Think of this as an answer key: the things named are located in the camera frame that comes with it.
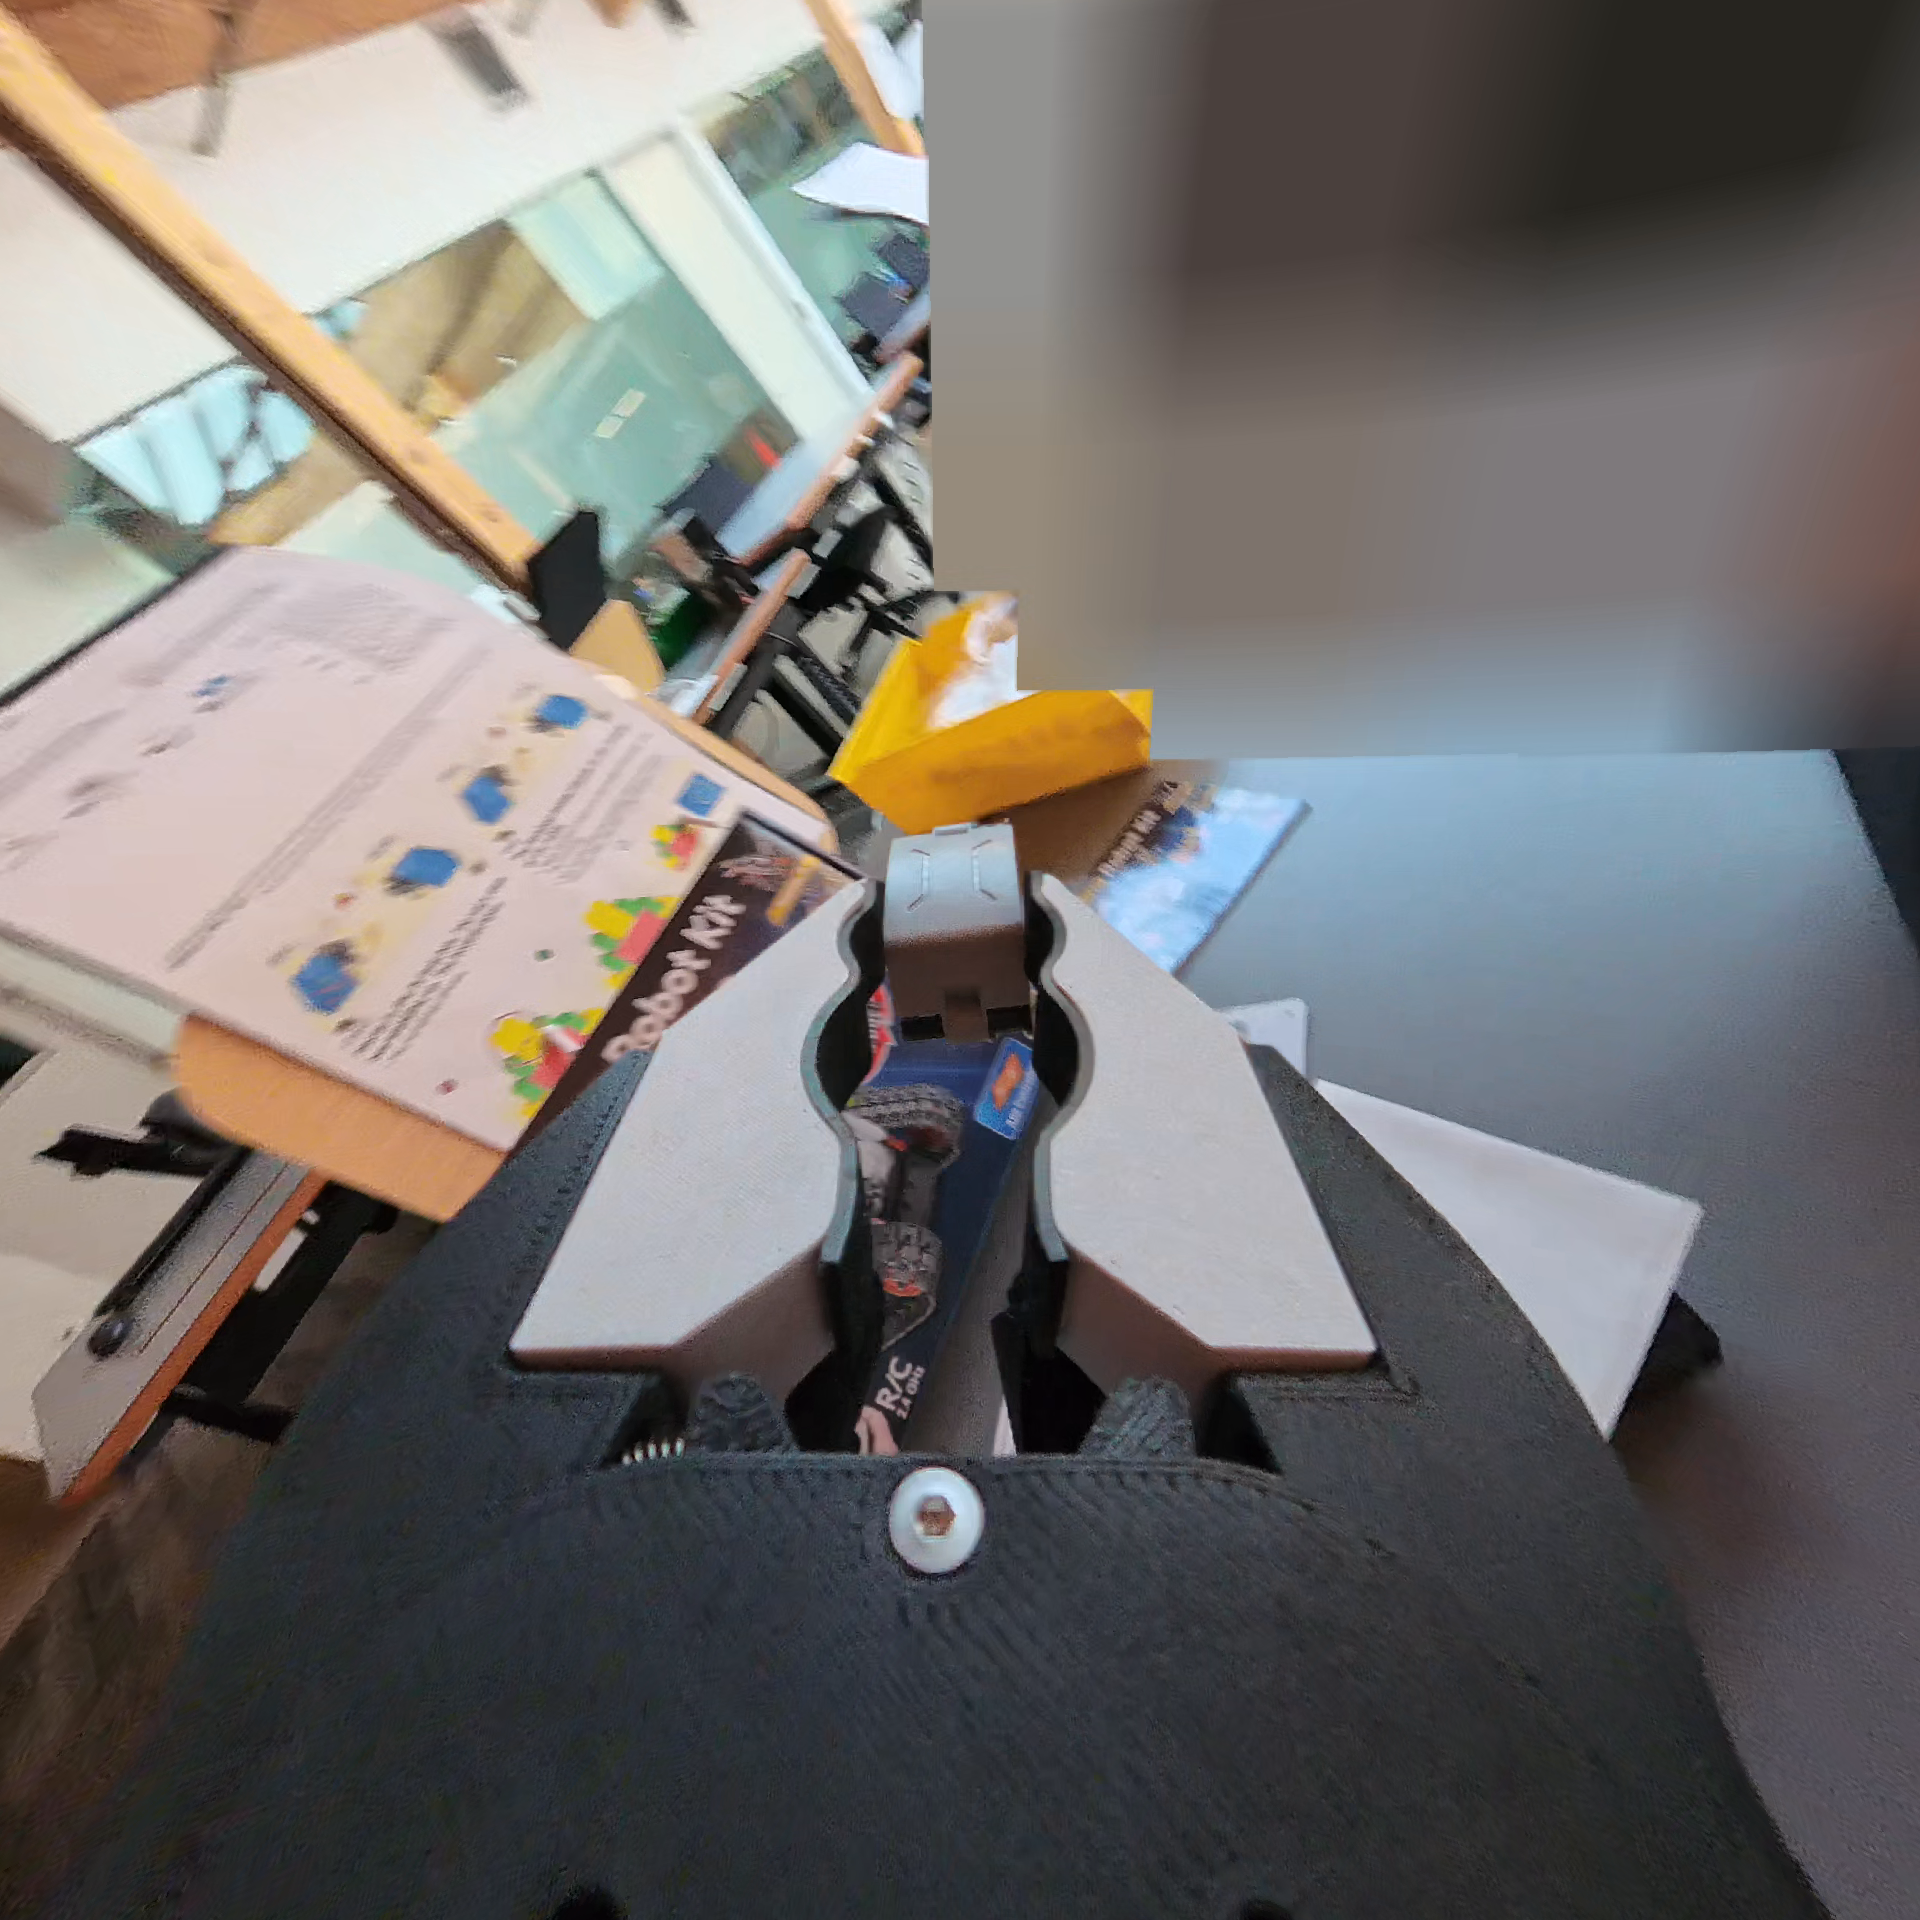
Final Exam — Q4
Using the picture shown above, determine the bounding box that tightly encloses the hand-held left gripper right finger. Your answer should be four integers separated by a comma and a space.
1021, 874, 1378, 1446

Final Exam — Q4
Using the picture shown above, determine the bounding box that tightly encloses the grey desk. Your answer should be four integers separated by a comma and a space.
885, 750, 1920, 1920

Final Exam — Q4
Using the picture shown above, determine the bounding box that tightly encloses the black folded card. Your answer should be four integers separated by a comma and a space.
526, 511, 611, 648

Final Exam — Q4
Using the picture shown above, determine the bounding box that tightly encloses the yellow plastic bin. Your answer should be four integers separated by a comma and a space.
827, 593, 1154, 830

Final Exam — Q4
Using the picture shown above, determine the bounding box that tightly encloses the printed task sheet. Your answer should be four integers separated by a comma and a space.
0, 546, 835, 1155

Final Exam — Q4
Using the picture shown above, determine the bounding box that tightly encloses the black perforated board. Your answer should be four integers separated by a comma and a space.
1838, 750, 1920, 962

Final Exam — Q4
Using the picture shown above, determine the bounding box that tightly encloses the grey building block piece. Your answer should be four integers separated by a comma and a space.
882, 823, 1040, 1050

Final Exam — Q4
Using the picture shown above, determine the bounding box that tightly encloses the small blue booklet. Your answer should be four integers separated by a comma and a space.
1079, 780, 1311, 977

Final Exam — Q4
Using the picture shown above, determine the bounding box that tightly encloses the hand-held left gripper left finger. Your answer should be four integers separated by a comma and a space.
510, 880, 889, 1449

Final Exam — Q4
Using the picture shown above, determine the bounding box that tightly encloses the blue robot kit box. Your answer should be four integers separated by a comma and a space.
518, 814, 1051, 1456

